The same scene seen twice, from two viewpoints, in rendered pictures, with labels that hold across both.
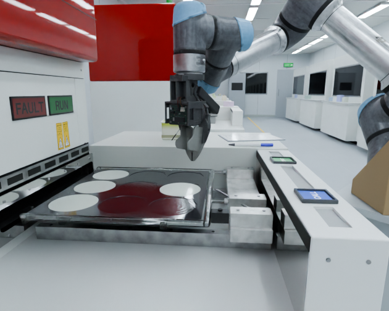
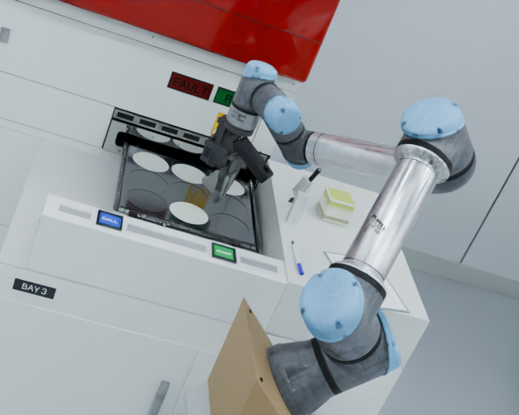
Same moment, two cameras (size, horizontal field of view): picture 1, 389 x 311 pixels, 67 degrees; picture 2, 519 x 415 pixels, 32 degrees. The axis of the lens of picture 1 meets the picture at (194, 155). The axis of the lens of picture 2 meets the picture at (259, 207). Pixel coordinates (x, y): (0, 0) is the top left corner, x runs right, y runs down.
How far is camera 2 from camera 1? 204 cm
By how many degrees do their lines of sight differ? 67
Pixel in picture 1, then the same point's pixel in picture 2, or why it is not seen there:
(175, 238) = not seen: hidden behind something
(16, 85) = (184, 67)
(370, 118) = not seen: hidden behind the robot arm
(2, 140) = (150, 94)
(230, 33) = (259, 105)
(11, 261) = (105, 163)
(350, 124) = not seen: outside the picture
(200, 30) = (243, 90)
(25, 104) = (185, 81)
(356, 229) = (56, 210)
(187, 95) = (217, 137)
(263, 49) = (362, 160)
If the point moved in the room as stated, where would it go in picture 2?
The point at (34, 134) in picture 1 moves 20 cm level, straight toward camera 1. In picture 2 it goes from (184, 106) to (123, 103)
